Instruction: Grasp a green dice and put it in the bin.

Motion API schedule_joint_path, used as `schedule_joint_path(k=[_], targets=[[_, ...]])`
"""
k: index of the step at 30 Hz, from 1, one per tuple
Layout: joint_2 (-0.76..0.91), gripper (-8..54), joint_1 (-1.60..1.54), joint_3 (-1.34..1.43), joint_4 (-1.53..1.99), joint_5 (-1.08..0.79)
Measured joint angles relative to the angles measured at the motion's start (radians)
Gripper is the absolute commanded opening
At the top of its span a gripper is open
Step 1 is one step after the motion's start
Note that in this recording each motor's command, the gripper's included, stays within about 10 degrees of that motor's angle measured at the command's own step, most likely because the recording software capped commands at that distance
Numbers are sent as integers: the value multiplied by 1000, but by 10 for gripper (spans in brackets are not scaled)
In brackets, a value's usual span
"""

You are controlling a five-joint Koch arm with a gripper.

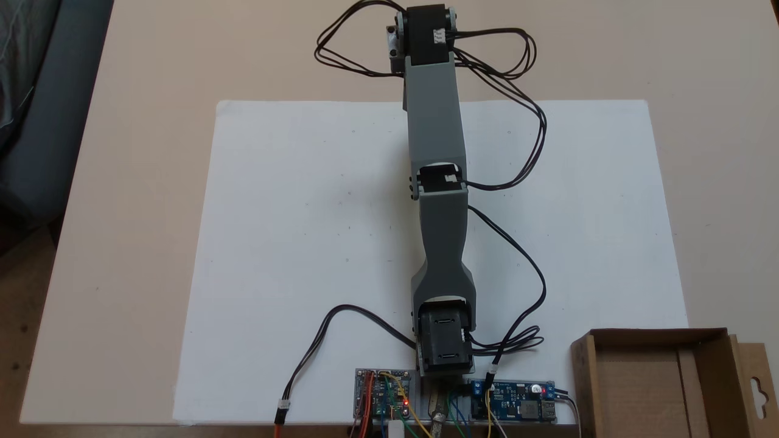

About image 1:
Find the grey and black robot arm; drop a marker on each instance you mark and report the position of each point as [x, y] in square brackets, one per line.
[435, 121]

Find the white paper sheet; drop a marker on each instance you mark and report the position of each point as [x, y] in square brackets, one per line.
[304, 243]

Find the motor controller circuit board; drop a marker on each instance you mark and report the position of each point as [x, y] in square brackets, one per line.
[383, 395]

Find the dark grey chair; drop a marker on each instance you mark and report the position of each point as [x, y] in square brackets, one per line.
[36, 91]

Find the blue power converter board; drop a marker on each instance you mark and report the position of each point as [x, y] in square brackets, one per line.
[517, 404]

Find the brown cardboard box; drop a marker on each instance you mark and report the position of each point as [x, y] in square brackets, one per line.
[639, 389]

